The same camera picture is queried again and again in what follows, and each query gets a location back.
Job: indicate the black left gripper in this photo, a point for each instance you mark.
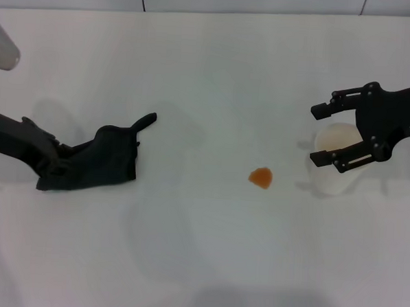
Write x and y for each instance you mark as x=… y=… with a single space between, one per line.
x=20 y=140

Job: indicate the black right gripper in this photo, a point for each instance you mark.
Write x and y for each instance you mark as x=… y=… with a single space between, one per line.
x=386 y=115

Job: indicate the white paper cup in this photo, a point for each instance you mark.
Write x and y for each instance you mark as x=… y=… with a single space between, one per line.
x=333 y=139

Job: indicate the dark blue rag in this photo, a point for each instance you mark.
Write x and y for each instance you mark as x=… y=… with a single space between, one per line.
x=108 y=155

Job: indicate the orange-brown liquid stain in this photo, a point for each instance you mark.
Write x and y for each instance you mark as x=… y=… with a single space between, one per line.
x=260 y=178

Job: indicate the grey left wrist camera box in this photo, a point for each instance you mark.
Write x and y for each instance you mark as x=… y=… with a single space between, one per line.
x=0 y=51

